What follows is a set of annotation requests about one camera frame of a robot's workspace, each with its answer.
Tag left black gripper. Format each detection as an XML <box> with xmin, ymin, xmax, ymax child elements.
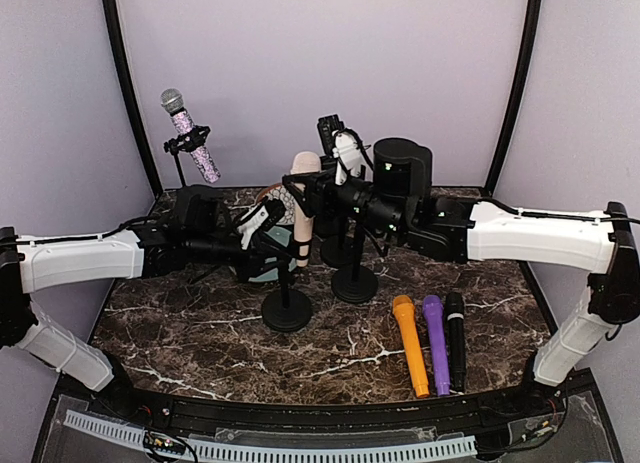
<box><xmin>187</xmin><ymin>231</ymin><xmax>292</xmax><ymax>285</ymax></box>

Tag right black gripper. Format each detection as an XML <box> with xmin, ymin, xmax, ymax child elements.
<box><xmin>286</xmin><ymin>158</ymin><xmax>411</xmax><ymax>236</ymax></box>

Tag cream pink microphone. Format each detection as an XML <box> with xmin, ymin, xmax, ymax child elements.
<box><xmin>291</xmin><ymin>151</ymin><xmax>321</xmax><ymax>268</ymax></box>

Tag black stand of cream microphone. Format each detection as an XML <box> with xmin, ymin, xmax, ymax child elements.
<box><xmin>261</xmin><ymin>264</ymin><xmax>313</xmax><ymax>333</ymax></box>

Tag black stand of purple microphone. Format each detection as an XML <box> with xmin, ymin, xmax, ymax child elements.
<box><xmin>320</xmin><ymin>218</ymin><xmax>354</xmax><ymax>268</ymax></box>

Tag tripod stand of glitter microphone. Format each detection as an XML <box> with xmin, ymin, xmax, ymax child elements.
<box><xmin>163</xmin><ymin>125</ymin><xmax>220</xmax><ymax>187</ymax></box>

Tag orange microphone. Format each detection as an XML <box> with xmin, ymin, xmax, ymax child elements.
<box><xmin>392</xmin><ymin>295</ymin><xmax>430</xmax><ymax>398</ymax></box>

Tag glitter silver purple microphone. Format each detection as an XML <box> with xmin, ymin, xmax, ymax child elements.
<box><xmin>160</xmin><ymin>88</ymin><xmax>221</xmax><ymax>186</ymax></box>

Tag black microphone white ring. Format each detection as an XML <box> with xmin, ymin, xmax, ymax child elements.
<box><xmin>444</xmin><ymin>291</ymin><xmax>467</xmax><ymax>394</ymax></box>

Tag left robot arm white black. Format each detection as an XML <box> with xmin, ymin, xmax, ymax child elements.
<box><xmin>1</xmin><ymin>185</ymin><xmax>290</xmax><ymax>419</ymax></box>

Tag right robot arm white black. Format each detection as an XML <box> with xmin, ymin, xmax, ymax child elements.
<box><xmin>282</xmin><ymin>137</ymin><xmax>639</xmax><ymax>417</ymax></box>

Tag light green plate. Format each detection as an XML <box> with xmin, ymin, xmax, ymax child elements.
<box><xmin>247</xmin><ymin>226</ymin><xmax>297</xmax><ymax>283</ymax></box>

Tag floral patterned bowl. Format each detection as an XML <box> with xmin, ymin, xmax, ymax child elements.
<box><xmin>255</xmin><ymin>183</ymin><xmax>296</xmax><ymax>226</ymax></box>

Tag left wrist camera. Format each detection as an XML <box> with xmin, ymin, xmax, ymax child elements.
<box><xmin>236</xmin><ymin>200</ymin><xmax>282</xmax><ymax>250</ymax></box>

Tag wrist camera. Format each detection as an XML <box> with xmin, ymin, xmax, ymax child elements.
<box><xmin>317</xmin><ymin>114</ymin><xmax>373</xmax><ymax>186</ymax></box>
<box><xmin>236</xmin><ymin>200</ymin><xmax>282</xmax><ymax>250</ymax></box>

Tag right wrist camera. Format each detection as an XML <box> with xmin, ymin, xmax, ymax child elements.
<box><xmin>317</xmin><ymin>114</ymin><xmax>373</xmax><ymax>186</ymax></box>

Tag white slotted cable duct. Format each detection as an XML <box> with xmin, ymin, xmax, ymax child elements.
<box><xmin>63</xmin><ymin>410</ymin><xmax>477</xmax><ymax>462</ymax></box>

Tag black front rail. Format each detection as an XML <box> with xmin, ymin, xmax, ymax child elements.
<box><xmin>91</xmin><ymin>387</ymin><xmax>564</xmax><ymax>435</ymax></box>

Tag left black frame post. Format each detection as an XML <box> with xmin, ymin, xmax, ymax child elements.
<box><xmin>101</xmin><ymin>0</ymin><xmax>164</xmax><ymax>198</ymax></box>

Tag black frame post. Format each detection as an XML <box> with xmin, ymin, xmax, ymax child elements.
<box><xmin>101</xmin><ymin>0</ymin><xmax>164</xmax><ymax>198</ymax></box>
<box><xmin>483</xmin><ymin>0</ymin><xmax>542</xmax><ymax>196</ymax></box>

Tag right black frame post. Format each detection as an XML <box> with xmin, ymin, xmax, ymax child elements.
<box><xmin>483</xmin><ymin>0</ymin><xmax>542</xmax><ymax>196</ymax></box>

